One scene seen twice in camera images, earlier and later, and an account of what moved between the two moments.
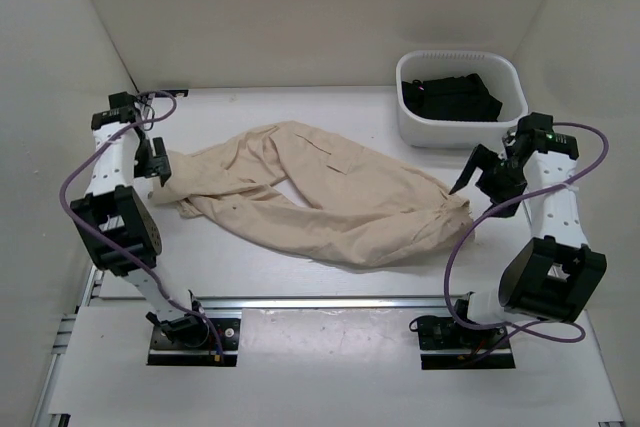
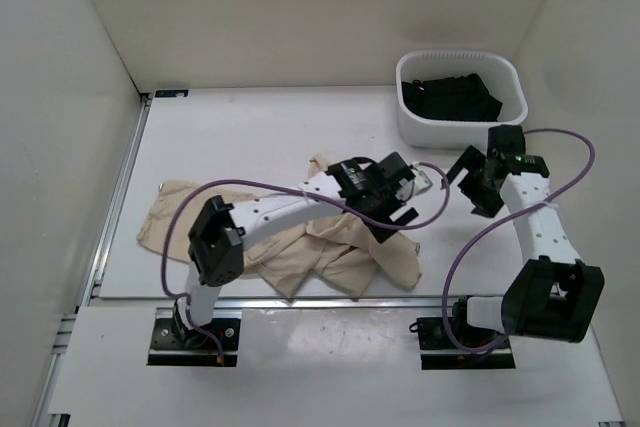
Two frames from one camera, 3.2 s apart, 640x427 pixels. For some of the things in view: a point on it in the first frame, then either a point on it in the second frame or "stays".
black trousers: x=458 y=98 stays
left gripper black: x=162 y=163 → x=395 y=204
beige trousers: x=317 y=192 → x=333 y=252
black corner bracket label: x=173 y=92 stays
